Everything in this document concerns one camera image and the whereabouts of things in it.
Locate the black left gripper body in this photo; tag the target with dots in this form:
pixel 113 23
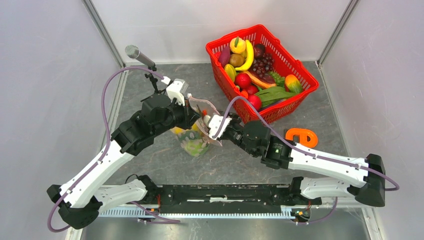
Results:
pixel 179 116

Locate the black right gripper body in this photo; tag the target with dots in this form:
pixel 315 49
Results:
pixel 235 134

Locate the yellow banana bunch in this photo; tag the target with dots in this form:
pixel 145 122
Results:
pixel 177 130

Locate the brown twig nut bunch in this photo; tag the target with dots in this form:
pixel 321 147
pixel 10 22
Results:
pixel 199 110

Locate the clear pink zip top bag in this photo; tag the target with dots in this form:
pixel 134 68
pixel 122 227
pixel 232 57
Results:
pixel 211 109

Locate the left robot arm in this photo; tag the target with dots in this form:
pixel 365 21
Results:
pixel 80 201

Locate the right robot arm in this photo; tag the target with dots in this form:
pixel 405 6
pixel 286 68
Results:
pixel 359 177

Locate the red tomato toy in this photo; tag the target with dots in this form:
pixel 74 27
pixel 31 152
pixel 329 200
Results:
pixel 255 102

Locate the black microphone tripod stand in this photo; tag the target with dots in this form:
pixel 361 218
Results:
pixel 153 80

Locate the red pepper toy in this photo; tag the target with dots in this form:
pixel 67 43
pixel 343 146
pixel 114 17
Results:
pixel 251 90

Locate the green leaf vegetable toy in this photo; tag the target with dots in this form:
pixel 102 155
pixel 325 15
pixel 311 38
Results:
pixel 273 94

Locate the red apple toy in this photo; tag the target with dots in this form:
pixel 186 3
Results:
pixel 242 80

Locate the papaya slice toy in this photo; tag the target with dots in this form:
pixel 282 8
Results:
pixel 258 82

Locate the yellow green starfruit toy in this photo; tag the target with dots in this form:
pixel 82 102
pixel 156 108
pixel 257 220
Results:
pixel 230 71

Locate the single yellow banana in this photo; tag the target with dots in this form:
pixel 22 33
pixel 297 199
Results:
pixel 249 57

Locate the brown potato toy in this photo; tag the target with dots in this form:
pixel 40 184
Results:
pixel 236 60

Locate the dark grape bunch toy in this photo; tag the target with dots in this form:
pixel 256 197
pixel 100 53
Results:
pixel 263 62

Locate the mango toy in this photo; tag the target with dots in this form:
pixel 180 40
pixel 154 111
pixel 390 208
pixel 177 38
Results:
pixel 293 84

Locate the purple sweet potato toy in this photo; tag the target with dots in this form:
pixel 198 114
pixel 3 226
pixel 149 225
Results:
pixel 224 56

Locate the grey microphone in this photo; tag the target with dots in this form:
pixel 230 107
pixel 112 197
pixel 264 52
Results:
pixel 133 52

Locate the red plastic basket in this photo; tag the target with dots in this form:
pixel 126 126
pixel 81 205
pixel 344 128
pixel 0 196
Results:
pixel 285 64

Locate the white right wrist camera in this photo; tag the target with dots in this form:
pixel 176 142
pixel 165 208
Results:
pixel 216 125

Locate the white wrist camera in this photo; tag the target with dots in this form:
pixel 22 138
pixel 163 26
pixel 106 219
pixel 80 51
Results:
pixel 176 90
pixel 216 125

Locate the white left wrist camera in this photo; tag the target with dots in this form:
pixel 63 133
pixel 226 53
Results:
pixel 176 90

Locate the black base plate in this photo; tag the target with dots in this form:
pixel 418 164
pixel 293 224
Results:
pixel 225 198

